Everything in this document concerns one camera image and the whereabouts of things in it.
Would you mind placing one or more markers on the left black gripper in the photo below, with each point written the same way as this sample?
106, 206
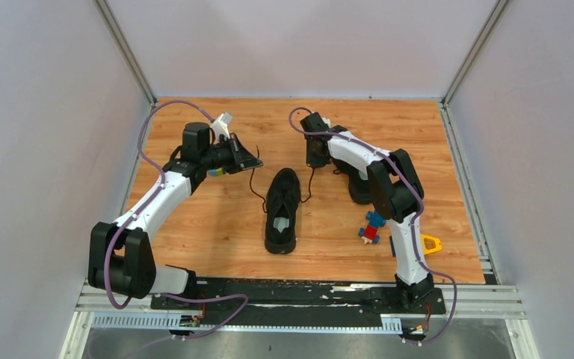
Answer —
241, 159

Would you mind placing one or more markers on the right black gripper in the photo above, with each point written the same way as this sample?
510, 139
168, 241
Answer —
312, 161

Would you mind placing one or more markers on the black shoe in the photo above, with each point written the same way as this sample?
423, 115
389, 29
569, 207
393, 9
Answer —
280, 205
357, 186

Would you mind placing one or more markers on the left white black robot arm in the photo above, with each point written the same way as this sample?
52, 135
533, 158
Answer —
121, 258

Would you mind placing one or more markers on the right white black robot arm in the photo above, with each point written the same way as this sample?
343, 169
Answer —
395, 189

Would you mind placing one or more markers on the green blue white toy blocks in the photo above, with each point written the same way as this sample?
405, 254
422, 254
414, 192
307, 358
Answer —
216, 172

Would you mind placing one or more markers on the blue red toy block car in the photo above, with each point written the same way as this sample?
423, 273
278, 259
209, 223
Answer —
370, 233

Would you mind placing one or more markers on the yellow blue toy block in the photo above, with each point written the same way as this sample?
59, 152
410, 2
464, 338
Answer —
430, 244

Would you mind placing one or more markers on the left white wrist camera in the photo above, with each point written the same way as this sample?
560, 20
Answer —
219, 126

